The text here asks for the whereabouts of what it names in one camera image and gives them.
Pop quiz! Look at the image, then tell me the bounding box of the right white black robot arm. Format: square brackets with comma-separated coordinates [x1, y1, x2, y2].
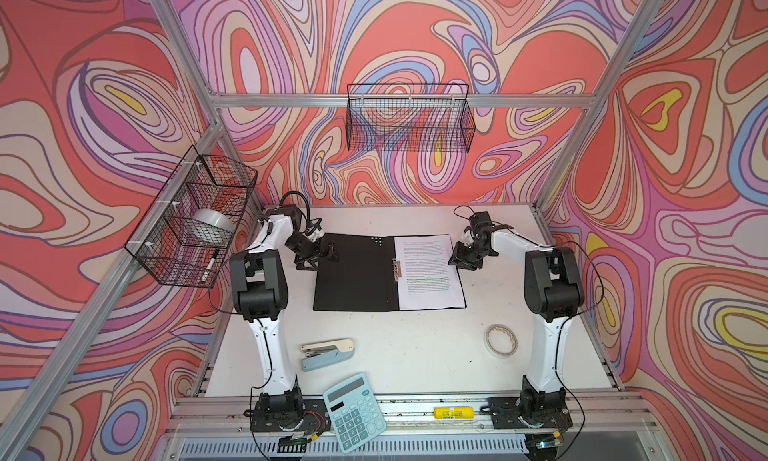
[448, 211, 585, 422]

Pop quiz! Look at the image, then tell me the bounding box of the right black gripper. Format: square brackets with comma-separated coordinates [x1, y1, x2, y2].
[447, 241, 492, 271]

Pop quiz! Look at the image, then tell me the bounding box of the white black file folder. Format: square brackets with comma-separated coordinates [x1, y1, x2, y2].
[312, 232, 468, 313]

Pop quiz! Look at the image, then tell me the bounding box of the printed paper stack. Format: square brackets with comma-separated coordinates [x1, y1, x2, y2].
[394, 234, 466, 311]

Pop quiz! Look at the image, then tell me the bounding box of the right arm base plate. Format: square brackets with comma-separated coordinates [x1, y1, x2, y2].
[480, 396, 573, 431]

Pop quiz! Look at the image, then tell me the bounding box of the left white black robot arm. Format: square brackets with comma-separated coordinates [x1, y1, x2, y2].
[229, 204, 338, 415]

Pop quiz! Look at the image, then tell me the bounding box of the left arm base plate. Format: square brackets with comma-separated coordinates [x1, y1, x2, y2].
[250, 398, 332, 435]

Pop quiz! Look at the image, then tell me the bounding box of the yellow label sticker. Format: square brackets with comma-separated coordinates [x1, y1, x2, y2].
[433, 406, 475, 420]

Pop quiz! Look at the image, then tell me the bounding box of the left black wire basket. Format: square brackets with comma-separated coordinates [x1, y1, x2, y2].
[125, 147, 258, 288]

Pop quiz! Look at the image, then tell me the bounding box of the blue cream stapler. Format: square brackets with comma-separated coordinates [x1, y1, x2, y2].
[300, 338, 355, 372]

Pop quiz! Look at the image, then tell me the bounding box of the teal calculator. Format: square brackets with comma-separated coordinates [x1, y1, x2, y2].
[323, 373, 386, 454]

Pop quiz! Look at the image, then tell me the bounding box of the black marker pen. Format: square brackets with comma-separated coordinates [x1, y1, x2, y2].
[200, 249, 220, 285]

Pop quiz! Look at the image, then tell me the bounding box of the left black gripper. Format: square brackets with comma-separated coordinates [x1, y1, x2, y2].
[284, 235, 341, 269]

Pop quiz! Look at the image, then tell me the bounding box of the back black wire basket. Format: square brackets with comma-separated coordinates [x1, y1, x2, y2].
[345, 81, 476, 153]

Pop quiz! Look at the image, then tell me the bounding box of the black wire basket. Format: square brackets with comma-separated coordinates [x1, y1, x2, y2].
[345, 81, 476, 153]
[125, 147, 258, 288]

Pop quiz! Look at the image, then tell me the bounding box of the clear tape roll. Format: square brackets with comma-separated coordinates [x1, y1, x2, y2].
[484, 324, 518, 359]

